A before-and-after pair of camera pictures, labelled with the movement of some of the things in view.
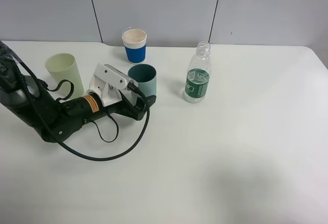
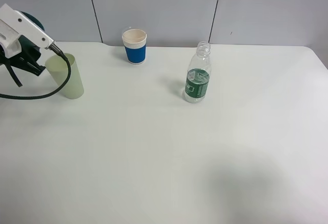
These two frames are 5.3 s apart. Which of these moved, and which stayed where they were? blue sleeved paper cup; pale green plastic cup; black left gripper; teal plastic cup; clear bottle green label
Moved: teal plastic cup; black left gripper
Stayed: pale green plastic cup; blue sleeved paper cup; clear bottle green label
